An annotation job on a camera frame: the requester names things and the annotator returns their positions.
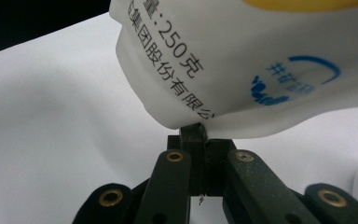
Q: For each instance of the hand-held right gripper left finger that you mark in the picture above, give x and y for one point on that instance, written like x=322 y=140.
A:
x=197 y=168

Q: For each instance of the white and blue bag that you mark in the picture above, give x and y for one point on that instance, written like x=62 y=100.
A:
x=230 y=56

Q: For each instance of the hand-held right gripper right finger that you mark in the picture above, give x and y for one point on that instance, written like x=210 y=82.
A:
x=216 y=168

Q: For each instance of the white table mat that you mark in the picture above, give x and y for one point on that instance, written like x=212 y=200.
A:
x=59 y=124

